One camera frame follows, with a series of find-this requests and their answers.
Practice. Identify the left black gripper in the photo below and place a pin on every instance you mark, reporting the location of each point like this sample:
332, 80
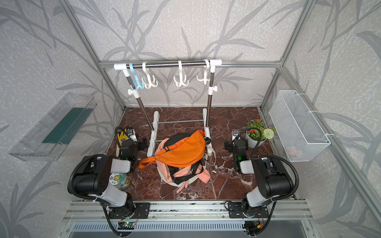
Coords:
141, 147

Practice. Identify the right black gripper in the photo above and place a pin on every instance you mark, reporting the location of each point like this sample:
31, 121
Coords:
228, 145

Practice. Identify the pink sling bag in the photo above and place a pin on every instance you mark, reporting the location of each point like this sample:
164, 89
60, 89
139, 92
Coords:
172, 175

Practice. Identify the orange sling bag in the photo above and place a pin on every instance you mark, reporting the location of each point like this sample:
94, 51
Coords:
183, 153

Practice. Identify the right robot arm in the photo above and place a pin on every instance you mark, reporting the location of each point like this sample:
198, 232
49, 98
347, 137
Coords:
276, 178

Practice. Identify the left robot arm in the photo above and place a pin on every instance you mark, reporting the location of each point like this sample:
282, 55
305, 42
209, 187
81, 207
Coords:
92, 177

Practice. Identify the white hook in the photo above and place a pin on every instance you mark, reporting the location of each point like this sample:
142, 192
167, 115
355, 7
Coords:
149, 81
182, 80
205, 80

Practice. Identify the white hook rightmost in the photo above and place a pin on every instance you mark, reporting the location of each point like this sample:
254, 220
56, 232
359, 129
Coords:
205, 80

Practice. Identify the light blue plastic hook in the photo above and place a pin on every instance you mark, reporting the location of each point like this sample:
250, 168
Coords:
138, 84

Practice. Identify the yellow black work glove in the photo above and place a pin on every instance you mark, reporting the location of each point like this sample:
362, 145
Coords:
120, 136

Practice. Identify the potted flower plant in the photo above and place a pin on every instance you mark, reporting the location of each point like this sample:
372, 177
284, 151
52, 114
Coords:
258, 133

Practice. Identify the white and chrome garment rack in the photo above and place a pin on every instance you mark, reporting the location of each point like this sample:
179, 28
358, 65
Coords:
153, 124

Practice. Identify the green tape roll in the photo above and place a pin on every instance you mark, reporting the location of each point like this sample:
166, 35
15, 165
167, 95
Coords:
120, 181

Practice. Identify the green lit circuit board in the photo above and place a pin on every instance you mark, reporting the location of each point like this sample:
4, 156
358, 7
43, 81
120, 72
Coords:
127, 225

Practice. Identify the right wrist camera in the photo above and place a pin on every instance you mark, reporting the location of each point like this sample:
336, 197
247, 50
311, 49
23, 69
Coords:
235, 134

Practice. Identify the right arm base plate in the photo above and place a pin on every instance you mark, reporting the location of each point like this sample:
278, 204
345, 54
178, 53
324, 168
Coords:
244, 210

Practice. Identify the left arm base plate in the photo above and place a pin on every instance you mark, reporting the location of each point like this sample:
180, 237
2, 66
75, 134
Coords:
140, 210

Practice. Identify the white wire basket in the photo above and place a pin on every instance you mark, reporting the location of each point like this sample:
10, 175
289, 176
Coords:
301, 135

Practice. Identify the aluminium front rail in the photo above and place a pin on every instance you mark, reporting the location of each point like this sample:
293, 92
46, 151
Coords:
186, 210

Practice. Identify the right circuit board with wires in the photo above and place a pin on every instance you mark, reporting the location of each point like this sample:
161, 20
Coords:
252, 228

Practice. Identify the clear plastic wall shelf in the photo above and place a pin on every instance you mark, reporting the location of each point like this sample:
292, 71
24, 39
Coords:
47, 140

